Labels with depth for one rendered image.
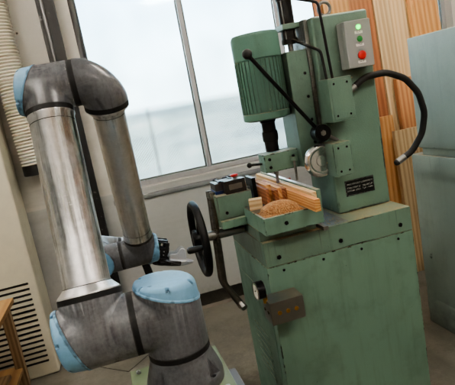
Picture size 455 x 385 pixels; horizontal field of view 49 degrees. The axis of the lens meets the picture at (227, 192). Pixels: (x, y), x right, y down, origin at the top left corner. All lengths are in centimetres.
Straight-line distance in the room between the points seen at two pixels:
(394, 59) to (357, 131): 162
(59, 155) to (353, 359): 130
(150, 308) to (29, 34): 219
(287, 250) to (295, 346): 36
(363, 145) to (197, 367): 108
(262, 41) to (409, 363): 133
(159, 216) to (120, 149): 177
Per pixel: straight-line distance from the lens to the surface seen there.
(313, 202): 160
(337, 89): 178
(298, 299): 171
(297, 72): 186
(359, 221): 183
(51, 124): 125
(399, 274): 197
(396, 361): 210
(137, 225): 150
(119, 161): 138
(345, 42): 184
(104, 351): 118
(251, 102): 181
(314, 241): 177
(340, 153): 178
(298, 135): 186
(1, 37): 292
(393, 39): 351
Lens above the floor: 131
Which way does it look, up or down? 11 degrees down
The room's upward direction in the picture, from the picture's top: 11 degrees counter-clockwise
